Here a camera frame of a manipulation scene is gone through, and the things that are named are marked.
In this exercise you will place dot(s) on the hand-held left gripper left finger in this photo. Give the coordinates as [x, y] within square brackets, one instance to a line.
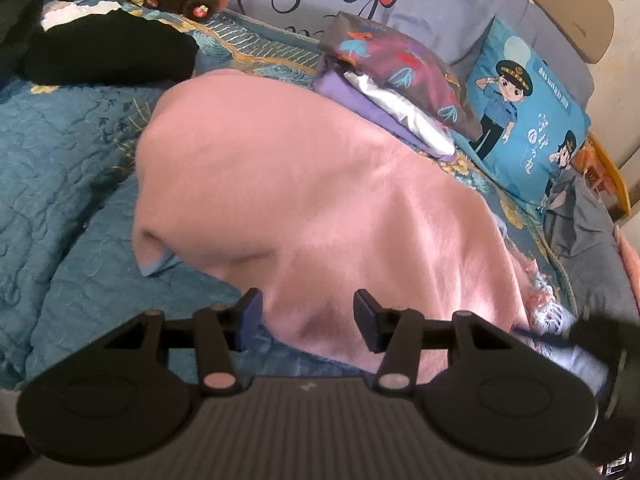
[250, 317]

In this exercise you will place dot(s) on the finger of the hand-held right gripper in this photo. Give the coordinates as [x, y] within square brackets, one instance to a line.
[587, 332]

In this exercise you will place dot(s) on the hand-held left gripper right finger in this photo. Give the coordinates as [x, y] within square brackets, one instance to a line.
[367, 320]

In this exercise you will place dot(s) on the pink tasselled scarf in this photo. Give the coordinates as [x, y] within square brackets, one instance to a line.
[310, 200]

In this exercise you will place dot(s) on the stack of folded clothes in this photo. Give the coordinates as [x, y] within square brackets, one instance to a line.
[400, 60]

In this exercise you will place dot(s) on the pink folded towel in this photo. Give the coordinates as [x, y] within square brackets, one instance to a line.
[629, 250]

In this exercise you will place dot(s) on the grey-blue bed sheet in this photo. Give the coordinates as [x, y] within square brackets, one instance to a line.
[590, 240]

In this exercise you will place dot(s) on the yellow plastic board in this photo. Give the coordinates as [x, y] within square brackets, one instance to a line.
[617, 185]

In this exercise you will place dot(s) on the orange bag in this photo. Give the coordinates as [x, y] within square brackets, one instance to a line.
[586, 157]

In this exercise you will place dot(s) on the white folded cloth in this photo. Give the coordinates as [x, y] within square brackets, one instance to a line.
[415, 120]

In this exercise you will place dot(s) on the teal printed quilt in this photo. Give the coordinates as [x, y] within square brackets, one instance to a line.
[75, 200]

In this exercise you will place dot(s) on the blue cartoon pillow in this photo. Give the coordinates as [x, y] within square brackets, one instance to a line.
[525, 125]

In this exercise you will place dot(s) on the purple folded cloth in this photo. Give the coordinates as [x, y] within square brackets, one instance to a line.
[335, 91]

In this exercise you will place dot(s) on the black folded garment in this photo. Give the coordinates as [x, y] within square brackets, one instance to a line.
[110, 55]

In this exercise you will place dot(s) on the grey script pillow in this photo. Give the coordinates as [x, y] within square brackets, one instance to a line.
[440, 20]

